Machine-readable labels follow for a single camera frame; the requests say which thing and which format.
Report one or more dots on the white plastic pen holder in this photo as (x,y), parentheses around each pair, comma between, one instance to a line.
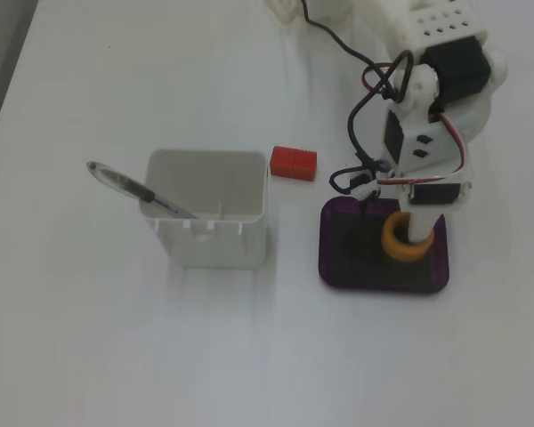
(213,249)

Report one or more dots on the yellow tape roll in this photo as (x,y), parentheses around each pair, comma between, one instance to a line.
(396,249)

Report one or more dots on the red plastic block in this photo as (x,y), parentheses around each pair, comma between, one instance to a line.
(293,163)

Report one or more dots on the purple metal tray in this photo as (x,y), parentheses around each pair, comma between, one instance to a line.
(365,267)

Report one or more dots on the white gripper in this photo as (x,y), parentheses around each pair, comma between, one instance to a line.
(433,194)

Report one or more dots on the black and silver pen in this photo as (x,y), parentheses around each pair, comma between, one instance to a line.
(129,184)

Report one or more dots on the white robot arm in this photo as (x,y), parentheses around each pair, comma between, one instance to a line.
(445,18)

